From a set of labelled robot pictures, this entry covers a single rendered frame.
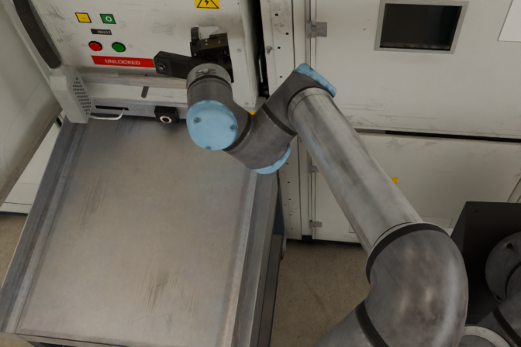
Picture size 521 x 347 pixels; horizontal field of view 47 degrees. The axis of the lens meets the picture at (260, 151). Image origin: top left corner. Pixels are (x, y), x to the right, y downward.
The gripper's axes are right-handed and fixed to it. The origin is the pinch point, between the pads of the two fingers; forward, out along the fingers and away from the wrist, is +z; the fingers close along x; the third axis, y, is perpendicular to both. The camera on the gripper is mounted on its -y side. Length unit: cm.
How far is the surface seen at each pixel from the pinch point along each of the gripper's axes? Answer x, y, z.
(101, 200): -41, -33, -8
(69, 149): -36, -42, 9
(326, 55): -10.7, 29.4, -1.7
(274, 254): -104, 11, 16
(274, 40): -7.3, 17.8, 2.8
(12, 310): -48, -54, -34
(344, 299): -125, 34, 6
